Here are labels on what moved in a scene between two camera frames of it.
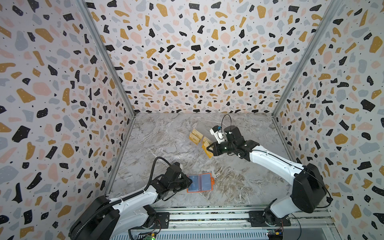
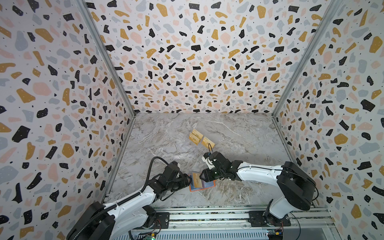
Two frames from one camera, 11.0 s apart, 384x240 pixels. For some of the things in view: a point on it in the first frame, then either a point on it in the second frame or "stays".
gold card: [209, 153] to [197, 180]
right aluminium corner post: [334, 6] stays
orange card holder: [201, 182] stays
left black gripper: [187, 182] stays
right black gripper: [217, 147] to [208, 174]
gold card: [197, 133] stays
